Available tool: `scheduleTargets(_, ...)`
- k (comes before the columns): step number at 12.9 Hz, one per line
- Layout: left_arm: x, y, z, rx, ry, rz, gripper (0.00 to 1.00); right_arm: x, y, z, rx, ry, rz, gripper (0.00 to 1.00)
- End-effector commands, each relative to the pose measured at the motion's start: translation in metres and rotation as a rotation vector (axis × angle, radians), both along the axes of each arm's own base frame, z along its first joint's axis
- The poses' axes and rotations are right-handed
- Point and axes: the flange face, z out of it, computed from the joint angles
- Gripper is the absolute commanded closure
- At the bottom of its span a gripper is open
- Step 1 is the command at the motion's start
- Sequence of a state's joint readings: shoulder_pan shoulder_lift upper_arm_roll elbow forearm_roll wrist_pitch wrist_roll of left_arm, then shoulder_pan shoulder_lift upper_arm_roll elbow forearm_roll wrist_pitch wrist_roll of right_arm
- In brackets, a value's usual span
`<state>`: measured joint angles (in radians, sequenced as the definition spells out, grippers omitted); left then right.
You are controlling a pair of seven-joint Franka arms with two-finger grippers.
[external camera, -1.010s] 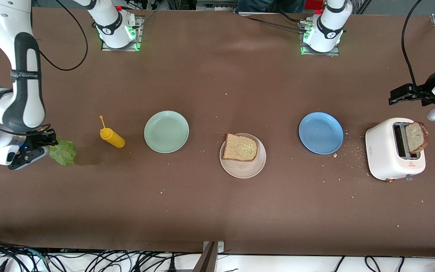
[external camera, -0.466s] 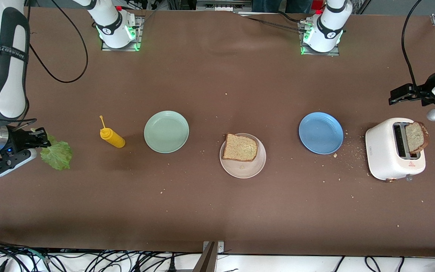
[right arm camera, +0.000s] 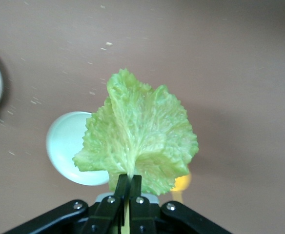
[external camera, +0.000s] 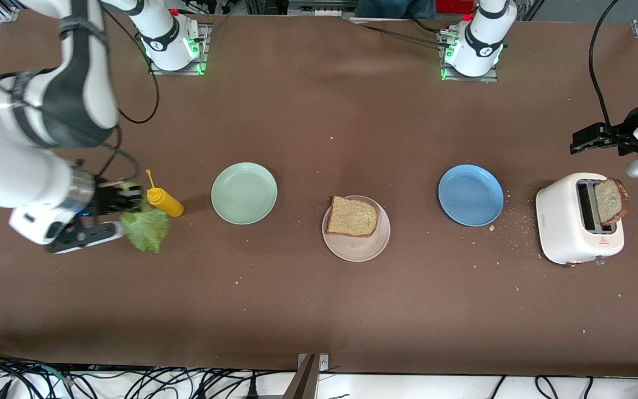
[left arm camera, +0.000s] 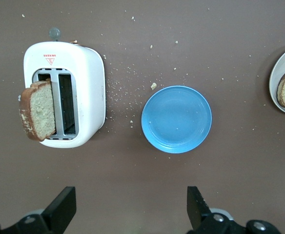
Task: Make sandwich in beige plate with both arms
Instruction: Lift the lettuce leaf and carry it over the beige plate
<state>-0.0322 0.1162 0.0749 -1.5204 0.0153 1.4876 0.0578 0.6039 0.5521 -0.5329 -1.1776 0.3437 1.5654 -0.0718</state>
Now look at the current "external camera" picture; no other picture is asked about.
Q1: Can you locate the green lettuce leaf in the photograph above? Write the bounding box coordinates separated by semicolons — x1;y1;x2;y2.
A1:
119;180;171;254

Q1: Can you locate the yellow mustard squeeze bottle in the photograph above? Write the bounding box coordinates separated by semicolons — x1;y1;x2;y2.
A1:
145;169;185;218

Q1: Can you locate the brown bread slice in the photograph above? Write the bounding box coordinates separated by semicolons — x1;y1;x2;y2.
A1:
326;195;379;238
594;177;630;226

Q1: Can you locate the pale green plate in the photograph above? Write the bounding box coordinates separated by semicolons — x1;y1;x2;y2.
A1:
210;162;279;226

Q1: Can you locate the blue plate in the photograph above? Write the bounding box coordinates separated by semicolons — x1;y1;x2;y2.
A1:
438;164;505;227

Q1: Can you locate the beige plate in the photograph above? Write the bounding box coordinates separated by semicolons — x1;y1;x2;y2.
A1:
321;195;392;263

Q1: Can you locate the white toaster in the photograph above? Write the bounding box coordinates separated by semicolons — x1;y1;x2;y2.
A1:
535;172;626;268

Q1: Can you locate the red box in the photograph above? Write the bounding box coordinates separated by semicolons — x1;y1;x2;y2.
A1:
435;0;476;15

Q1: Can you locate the person in blue jeans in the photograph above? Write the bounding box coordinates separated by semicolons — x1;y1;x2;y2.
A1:
356;0;436;19

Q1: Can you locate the grey power strip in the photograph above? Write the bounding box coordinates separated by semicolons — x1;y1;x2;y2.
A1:
287;0;359;17

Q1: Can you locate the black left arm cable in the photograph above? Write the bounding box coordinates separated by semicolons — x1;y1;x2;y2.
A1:
588;0;621;129

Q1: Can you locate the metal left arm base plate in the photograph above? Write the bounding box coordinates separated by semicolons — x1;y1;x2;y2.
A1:
440;28;500;83

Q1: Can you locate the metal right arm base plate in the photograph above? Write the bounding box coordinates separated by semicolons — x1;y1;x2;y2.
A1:
148;22;212;76

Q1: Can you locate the black base power cable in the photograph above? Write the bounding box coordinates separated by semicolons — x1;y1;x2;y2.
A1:
361;16;452;48

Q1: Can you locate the black cable tangle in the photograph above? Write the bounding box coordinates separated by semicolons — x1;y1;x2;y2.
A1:
0;348;284;399

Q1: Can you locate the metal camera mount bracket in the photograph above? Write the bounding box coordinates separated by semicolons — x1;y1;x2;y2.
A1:
282;352;331;399

